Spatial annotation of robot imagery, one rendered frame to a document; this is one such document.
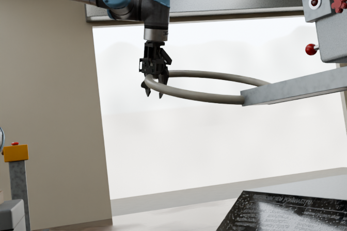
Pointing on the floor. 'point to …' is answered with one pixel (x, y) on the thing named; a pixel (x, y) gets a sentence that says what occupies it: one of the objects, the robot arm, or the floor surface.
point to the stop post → (18, 176)
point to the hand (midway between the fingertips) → (155, 94)
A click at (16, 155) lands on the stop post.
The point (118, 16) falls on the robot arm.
